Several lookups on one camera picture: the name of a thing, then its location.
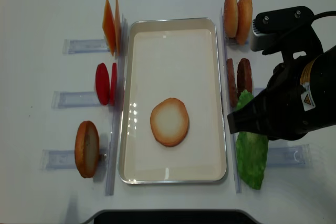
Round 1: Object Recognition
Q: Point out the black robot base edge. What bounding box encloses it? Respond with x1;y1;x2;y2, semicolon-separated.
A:
94;210;255;223

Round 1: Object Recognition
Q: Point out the right cheese slice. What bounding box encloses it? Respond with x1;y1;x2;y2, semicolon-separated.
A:
114;0;121;56

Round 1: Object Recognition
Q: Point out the black camera cable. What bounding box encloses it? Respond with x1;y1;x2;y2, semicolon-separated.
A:
312;10;336;22

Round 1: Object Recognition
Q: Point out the clear pusher rail middle left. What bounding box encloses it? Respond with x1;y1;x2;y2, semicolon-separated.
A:
51;91;101;109

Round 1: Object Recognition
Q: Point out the green lettuce leaf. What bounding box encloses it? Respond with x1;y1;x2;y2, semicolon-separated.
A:
234;89;269;190

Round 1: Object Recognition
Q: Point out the cheese slice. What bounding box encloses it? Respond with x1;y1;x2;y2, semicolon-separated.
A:
102;0;116;56
114;0;121;56

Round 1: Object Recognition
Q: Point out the left bun slice upper right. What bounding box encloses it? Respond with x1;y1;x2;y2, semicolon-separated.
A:
223;0;238;38

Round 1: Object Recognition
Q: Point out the clear pusher rail lower right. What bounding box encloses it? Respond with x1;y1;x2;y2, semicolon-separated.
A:
266;145;311;168

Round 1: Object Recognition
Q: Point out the left cheese slice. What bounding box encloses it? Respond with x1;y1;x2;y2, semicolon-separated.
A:
102;0;116;56

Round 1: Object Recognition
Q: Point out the clear pusher rail upper right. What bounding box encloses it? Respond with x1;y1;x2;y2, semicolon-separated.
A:
225;36;249;46

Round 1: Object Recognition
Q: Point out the left tomato slice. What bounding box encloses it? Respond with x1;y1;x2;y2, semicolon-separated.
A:
95;63;110;105

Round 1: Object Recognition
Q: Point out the bread slice lower left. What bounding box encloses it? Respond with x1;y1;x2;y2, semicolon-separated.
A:
75;121;99;178

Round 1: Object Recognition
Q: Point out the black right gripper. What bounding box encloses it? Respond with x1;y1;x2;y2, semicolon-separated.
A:
227;47;335;140

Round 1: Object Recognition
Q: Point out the right tomato slice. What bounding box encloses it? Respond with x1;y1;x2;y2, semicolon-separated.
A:
110;63;117;106

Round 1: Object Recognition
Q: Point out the clear pusher rail upper left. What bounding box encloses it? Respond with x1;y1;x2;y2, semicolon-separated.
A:
62;39;110;55

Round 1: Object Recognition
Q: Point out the left meat patty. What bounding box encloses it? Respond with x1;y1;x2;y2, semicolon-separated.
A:
226;58;238;108

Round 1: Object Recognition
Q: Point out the bun slice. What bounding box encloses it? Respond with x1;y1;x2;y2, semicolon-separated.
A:
223;0;238;38
236;0;253;45

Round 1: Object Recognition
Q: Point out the metal baking tray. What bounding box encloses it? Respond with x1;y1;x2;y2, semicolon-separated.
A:
118;18;227;185

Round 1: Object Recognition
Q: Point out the right meat patty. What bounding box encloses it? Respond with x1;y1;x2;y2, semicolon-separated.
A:
237;58;253;97

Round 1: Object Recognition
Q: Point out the bread slice in tray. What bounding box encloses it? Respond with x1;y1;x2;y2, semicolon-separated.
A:
150;98;189;147

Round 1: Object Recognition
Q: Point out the tomato slice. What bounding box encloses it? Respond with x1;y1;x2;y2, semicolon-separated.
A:
110;63;117;106
95;63;110;105

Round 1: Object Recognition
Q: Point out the clear pusher rail lower left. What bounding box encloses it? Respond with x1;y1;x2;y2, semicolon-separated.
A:
40;149;108;172

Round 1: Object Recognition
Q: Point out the meat patty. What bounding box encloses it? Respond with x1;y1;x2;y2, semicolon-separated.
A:
237;58;253;97
226;58;238;108

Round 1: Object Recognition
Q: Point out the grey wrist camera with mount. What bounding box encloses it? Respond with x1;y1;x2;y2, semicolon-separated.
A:
249;6;323;63

